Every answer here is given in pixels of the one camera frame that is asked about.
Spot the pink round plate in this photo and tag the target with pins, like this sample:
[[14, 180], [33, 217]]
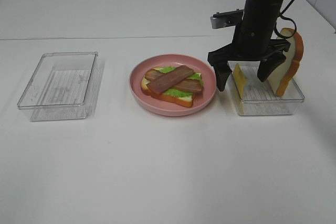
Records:
[[167, 108]]

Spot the green lettuce leaf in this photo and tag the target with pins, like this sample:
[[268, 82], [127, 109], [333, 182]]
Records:
[[178, 93]]

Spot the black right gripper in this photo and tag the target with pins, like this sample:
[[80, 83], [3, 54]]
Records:
[[251, 42]]

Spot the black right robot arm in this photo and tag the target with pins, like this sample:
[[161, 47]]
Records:
[[263, 10]]

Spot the yellow cheese slice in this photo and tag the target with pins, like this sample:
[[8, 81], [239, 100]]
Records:
[[240, 82]]

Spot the bread slice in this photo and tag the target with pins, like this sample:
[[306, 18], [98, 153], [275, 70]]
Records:
[[279, 79], [181, 94]]

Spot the clear left plastic container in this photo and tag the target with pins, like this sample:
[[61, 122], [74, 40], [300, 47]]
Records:
[[63, 86]]

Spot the clear right plastic container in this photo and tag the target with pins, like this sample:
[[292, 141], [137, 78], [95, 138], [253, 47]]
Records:
[[258, 98]]

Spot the bacon strip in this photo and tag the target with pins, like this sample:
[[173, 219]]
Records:
[[169, 79], [191, 85]]

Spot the clear plastic container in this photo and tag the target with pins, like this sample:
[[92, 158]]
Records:
[[63, 86], [258, 98]]

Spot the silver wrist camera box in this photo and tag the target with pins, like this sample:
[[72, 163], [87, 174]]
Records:
[[226, 19]]

